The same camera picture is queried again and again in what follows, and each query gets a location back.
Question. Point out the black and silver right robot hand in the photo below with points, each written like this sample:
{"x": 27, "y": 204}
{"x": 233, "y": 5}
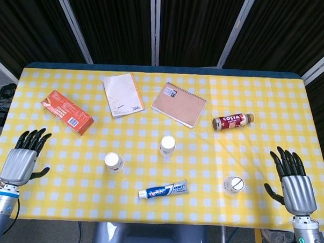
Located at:
{"x": 298, "y": 192}

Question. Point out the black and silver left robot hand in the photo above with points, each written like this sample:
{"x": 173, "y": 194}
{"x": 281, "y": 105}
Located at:
{"x": 17, "y": 163}

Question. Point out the paper cup with black line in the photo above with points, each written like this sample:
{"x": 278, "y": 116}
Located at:
{"x": 232, "y": 185}

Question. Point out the paper cup with leaf print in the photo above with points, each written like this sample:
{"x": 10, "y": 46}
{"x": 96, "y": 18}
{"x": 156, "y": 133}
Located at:
{"x": 113, "y": 162}

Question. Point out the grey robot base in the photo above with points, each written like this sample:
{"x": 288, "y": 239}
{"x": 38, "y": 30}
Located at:
{"x": 146, "y": 237}

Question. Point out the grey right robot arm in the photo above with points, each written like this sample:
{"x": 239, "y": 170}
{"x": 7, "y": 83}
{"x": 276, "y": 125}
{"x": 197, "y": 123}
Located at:
{"x": 307, "y": 238}

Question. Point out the paper cup with blue flower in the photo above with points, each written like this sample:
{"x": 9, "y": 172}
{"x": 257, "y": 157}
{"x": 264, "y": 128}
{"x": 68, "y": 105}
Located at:
{"x": 167, "y": 146}

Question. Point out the grey shoe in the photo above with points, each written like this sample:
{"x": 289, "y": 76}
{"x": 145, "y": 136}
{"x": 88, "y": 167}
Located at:
{"x": 276, "y": 239}

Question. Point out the orange cardboard box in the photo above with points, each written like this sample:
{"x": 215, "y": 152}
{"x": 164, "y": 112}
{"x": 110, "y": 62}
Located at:
{"x": 67, "y": 112}

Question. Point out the Costa coffee bottle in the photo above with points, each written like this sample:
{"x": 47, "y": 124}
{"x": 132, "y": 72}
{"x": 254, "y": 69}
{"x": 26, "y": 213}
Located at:
{"x": 230, "y": 121}

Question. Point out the yellow checked tablecloth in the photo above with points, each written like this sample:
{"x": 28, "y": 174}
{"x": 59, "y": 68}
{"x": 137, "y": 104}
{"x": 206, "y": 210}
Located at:
{"x": 200, "y": 158}

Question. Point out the white worn book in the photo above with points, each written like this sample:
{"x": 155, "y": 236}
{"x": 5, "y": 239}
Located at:
{"x": 121, "y": 94}

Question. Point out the blue Crest toothpaste tube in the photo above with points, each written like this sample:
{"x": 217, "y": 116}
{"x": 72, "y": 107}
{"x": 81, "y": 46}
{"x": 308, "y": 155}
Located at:
{"x": 161, "y": 191}

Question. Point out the brown spiral notebook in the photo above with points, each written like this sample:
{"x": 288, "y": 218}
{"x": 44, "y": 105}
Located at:
{"x": 178, "y": 106}

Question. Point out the white partition frame post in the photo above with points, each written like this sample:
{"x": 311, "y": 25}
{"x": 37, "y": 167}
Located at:
{"x": 72, "y": 23}
{"x": 154, "y": 28}
{"x": 4, "y": 67}
{"x": 320, "y": 64}
{"x": 235, "y": 30}

